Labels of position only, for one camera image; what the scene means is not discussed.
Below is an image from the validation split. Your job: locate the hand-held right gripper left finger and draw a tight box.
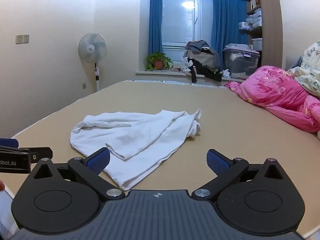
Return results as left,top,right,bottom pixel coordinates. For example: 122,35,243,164
30,147,126,202

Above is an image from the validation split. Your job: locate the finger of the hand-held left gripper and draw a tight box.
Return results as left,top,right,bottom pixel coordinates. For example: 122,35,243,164
0,145,54,162
0,138,19,149

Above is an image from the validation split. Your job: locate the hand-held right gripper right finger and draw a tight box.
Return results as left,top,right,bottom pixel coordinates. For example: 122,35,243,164
191,148,286,202

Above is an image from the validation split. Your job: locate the white t-shirt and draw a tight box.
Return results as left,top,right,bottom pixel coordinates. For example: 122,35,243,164
70,109,202,191

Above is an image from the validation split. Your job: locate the pile of dark clothes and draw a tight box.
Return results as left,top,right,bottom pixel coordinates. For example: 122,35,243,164
180,40,224,84

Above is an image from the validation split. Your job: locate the beige bed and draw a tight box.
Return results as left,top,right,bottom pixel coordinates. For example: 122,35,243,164
0,80,320,240

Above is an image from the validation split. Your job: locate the pink floral quilt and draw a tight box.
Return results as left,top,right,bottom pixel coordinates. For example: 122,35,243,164
224,65,320,134

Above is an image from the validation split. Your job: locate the clear plastic storage bin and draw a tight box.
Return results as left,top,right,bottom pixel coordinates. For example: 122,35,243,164
222,44,261,80

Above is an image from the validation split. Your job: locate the white standing fan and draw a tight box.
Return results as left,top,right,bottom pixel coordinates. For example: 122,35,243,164
78,32,108,92

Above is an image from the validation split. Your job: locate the potted green plant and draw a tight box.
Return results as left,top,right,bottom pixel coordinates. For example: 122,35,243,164
144,52,174,71

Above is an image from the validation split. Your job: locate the small white storage box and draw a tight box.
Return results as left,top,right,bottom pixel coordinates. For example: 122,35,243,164
251,38,263,51

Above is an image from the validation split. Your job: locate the grey-blue cloth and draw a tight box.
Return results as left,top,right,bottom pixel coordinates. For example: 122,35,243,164
291,57,304,71

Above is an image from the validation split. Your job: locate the pale floral quilt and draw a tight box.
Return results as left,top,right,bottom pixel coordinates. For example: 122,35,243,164
287,40,320,97

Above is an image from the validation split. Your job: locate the blue curtain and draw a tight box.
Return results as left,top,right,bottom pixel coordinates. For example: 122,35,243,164
211,0,249,71
148,0,164,68

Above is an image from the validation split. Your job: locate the wooden wardrobe shelf unit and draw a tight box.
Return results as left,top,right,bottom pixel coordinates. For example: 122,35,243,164
244,0,284,72

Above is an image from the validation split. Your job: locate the window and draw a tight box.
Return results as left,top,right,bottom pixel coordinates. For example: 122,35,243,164
161,0,214,62

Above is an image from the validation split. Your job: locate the stack of white shelf boxes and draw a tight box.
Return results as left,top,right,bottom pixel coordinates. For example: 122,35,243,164
246,8,263,30

